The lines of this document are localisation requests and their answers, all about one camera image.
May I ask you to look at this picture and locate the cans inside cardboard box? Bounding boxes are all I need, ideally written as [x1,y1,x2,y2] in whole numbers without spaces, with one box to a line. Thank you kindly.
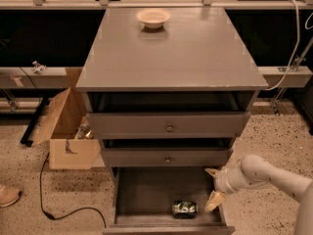
[75,123,94,139]

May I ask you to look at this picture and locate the white cable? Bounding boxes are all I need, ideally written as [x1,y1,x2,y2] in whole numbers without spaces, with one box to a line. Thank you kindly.
[263,0,301,92]

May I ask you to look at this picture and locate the grey drawer cabinet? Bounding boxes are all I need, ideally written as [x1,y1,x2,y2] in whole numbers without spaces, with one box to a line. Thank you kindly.
[75,6,269,235]

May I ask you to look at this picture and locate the grey drawer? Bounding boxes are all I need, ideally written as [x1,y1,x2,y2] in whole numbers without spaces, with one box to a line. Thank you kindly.
[87,92,250,139]
[104,167,235,235]
[103,138,233,167]

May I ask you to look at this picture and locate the grey top drawer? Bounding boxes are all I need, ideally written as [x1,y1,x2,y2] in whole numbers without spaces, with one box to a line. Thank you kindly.
[87,92,250,139]

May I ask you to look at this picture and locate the crushed green can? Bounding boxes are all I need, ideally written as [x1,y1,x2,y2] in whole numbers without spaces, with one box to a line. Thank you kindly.
[172,201,198,219]

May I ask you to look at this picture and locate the grey middle drawer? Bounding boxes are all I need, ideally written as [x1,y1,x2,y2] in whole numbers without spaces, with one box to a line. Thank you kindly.
[103,138,233,167]

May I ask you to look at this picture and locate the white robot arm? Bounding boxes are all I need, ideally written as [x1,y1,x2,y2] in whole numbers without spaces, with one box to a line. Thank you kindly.
[204,155,313,235]

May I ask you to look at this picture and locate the tan shoe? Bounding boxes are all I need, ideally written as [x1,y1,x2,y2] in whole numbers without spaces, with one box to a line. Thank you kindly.
[0,185,22,208]

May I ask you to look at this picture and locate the small crumpled silver object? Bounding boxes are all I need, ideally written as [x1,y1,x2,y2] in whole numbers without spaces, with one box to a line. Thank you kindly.
[32,61,47,74]

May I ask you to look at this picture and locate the grey bottom drawer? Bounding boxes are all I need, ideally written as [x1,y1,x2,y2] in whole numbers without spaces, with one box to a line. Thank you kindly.
[104,167,235,235]

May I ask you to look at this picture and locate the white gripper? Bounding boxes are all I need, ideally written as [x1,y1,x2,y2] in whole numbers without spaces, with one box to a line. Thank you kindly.
[204,166,245,212]

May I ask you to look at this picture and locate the white bowl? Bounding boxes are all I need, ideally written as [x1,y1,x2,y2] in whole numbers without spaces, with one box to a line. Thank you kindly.
[136,8,170,29]

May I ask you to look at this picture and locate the open cardboard box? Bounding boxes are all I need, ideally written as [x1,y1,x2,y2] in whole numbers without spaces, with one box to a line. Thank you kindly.
[32,68,103,169]

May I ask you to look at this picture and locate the black power cable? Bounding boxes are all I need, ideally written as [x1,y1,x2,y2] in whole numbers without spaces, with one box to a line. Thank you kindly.
[39,152,108,229]

